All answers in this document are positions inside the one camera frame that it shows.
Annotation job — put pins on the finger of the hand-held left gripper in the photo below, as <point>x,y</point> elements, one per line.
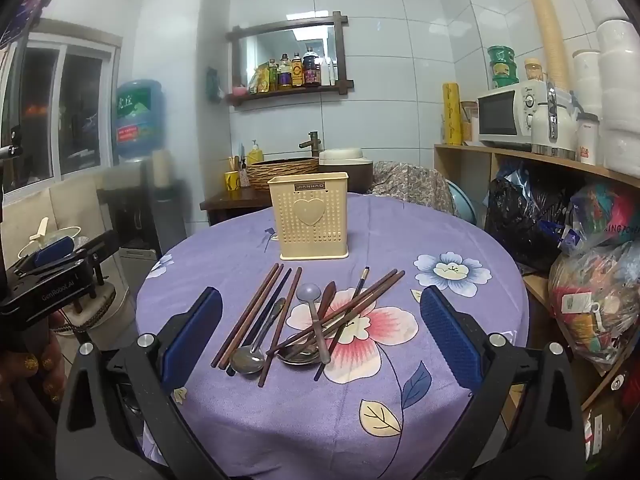
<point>52,251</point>
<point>100,247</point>

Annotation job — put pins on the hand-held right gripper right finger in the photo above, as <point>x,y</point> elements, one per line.
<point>447,335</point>

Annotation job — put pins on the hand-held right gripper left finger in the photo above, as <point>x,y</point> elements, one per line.
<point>200,330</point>

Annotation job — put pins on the brown wooden chopstick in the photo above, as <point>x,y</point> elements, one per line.
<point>250,316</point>
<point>287,305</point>
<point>372,286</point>
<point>243,314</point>
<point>387,285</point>

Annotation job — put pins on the metal spoon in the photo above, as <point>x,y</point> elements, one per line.
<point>247,360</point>
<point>300,356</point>

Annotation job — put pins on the black chopstick gold band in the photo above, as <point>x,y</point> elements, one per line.
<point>267,310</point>
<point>350,305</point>

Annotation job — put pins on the beige plastic cutlery holder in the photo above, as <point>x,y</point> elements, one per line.
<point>308,220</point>

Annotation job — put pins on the person's left hand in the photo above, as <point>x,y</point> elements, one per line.
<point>54,350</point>

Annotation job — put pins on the white pot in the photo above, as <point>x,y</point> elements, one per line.
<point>39,230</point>

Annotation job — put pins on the dark water dispenser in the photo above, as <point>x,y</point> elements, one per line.
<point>132,220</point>

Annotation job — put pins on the beige sofa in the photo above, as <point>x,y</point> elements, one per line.
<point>60,205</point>

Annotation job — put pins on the small wooden stool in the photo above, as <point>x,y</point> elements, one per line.
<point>97,305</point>

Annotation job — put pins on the purple floral tablecloth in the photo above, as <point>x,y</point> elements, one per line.
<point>380,390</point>

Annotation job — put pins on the blue water jug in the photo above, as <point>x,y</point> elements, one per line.
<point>140,120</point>

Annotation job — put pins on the light blue basin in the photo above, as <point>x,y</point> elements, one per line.
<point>461,200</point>

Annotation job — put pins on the black plastic bag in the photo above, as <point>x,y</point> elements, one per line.
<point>525,220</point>

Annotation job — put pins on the sliding window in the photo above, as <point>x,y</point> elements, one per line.
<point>55,110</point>

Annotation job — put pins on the yellow mug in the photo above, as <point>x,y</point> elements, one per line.
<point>231,181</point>

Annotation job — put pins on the clear bag colourful contents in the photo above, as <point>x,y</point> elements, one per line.
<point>595,305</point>

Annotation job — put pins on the patterned brown cloth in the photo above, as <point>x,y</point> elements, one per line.
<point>410,185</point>

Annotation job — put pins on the knife in holder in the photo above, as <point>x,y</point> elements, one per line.
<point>242,156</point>

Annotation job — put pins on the woven pattern sink basin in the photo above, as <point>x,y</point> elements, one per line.
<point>282,174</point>

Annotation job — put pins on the yellow soap pump bottle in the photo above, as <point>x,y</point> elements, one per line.
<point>255,154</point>

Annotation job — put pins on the light wooden shelf unit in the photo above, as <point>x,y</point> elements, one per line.
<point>465,152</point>

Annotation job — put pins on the brown white rice cooker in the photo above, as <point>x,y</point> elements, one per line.
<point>350,170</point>

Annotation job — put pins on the colourful printed bag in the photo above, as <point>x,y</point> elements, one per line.
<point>607,215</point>

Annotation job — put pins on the pink small bowl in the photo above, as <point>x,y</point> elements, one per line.
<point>239,90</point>

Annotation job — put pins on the glass jar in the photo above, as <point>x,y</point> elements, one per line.
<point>469,122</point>

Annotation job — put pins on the bronze faucet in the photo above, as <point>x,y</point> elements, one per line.
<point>312,142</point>

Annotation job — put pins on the yellow cylinder package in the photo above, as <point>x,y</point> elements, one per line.
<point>451,115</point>

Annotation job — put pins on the white microwave oven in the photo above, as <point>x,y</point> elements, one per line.
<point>500,115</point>

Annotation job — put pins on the yellow green packet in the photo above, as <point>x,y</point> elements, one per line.
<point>259,80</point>

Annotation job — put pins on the white electric kettle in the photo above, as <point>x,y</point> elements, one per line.
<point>555,125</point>

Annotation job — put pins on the white cup red label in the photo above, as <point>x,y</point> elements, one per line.
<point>588,140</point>

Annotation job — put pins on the yellow oil bottle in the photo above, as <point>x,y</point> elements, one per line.
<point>272,76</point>

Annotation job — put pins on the purple label oil bottle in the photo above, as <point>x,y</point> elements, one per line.
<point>284,72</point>

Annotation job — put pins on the brown sauce bottle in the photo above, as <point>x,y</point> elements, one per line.
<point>297,71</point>

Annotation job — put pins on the stack of green noodle cups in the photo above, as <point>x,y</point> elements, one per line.
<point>501,67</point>

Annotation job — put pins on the dark soy sauce bottle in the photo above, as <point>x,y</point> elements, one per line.
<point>311,67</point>

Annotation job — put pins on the jar with yellow lid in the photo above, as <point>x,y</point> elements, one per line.
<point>533,70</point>

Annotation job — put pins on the wooden framed mirror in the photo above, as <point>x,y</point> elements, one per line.
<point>290,35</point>

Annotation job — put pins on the white plastic bottles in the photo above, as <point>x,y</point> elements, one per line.
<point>327,72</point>

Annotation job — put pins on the stack of white bowls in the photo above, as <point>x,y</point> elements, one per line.
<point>617,85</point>

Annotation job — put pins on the stack of yellow paper cups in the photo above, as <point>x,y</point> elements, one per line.
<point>547,30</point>

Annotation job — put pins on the green wall holder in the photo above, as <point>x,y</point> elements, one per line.
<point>214,84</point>

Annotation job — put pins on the dark wooden wall shelf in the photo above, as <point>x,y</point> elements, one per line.
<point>295,93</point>

